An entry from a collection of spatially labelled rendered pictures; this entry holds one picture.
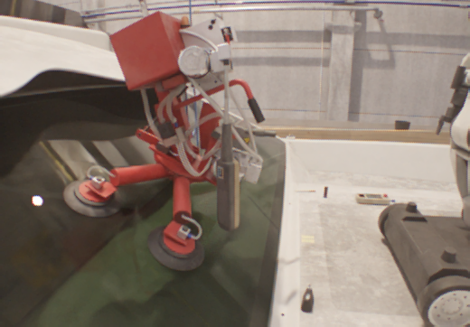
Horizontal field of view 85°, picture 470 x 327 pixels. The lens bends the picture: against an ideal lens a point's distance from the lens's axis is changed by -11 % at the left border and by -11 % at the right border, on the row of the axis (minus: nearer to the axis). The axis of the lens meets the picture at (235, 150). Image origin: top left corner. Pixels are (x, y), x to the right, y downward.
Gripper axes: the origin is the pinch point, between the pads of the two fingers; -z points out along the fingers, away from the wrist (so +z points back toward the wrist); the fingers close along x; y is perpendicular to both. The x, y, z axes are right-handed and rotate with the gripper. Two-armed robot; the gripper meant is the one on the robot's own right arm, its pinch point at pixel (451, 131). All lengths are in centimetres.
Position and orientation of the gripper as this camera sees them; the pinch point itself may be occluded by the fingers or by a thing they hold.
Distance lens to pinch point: 142.5
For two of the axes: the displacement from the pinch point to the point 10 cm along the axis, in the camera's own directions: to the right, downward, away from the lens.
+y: -2.0, 2.7, -9.4
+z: 1.9, -9.3, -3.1
